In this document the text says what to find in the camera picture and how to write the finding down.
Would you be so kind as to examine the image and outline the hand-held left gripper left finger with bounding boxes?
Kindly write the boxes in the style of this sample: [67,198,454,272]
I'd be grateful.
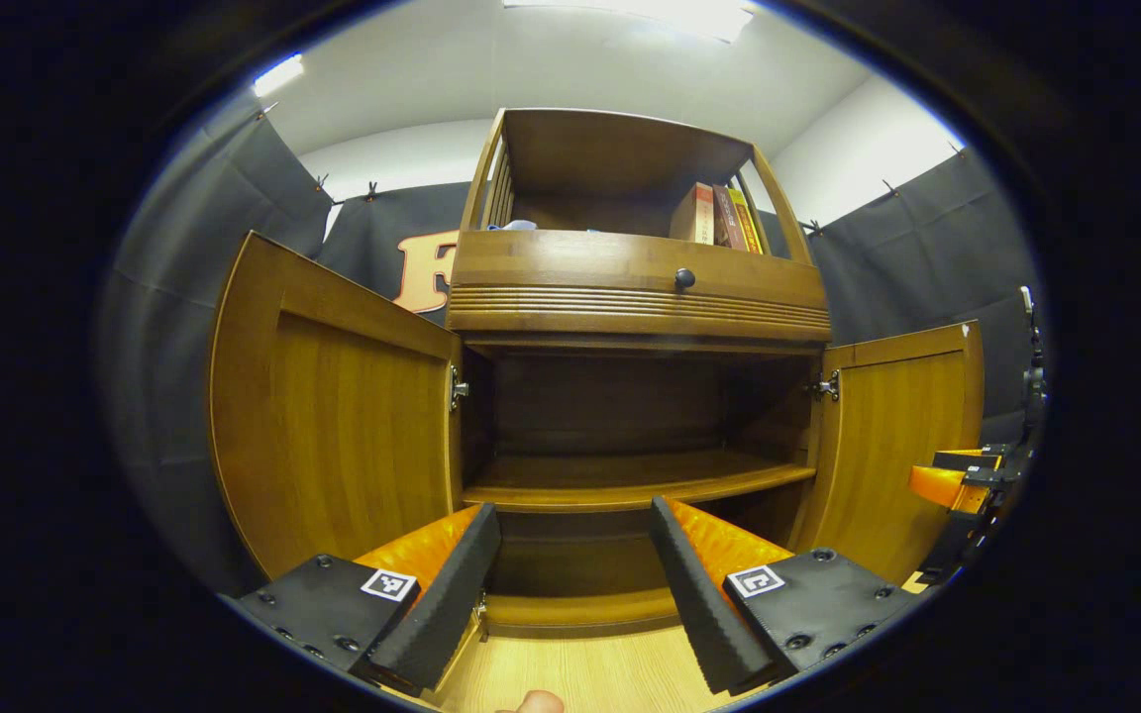
[224,501,504,697]

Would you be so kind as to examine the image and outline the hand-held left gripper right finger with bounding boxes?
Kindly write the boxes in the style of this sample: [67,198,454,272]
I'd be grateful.
[650,495,928,697]

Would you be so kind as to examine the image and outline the wooden cabinet door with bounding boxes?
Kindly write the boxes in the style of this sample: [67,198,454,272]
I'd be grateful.
[788,320,985,587]
[208,231,465,582]

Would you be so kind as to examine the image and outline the wooden cabinet drawer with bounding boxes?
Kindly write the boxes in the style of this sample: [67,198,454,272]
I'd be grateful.
[446,230,832,344]

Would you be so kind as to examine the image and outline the wooden inner shelf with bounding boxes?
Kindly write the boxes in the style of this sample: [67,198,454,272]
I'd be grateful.
[462,451,817,514]

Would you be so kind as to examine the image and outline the black backdrop cloth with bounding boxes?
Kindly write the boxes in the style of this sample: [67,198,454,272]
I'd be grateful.
[95,94,1047,595]

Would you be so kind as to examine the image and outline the tan book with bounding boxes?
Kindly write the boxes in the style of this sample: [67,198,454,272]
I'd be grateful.
[670,182,717,246]

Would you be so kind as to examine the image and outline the small ceiling light strip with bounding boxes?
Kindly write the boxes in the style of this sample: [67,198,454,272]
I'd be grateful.
[252,52,306,98]

